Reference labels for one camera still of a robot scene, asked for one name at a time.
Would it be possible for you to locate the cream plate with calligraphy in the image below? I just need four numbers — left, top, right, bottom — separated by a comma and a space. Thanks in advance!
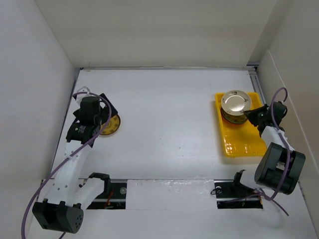
221, 90, 252, 116

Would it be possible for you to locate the yellow patterned plate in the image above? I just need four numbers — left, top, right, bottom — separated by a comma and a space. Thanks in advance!
221, 110, 248, 124
100, 115, 121, 136

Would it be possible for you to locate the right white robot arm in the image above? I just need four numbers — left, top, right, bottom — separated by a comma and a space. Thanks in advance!
244, 102, 306, 195

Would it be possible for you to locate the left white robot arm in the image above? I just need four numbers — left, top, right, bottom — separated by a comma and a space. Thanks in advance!
32, 91, 118, 234

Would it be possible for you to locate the yellow plastic bin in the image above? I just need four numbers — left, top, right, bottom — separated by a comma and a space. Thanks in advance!
215, 93, 267, 157

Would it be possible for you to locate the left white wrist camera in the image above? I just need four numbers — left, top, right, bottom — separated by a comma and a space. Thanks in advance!
73, 86, 91, 101

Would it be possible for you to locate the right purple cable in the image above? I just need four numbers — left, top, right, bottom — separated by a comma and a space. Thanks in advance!
259, 87, 290, 217

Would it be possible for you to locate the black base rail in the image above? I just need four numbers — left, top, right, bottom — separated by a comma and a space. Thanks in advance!
88, 179, 263, 211

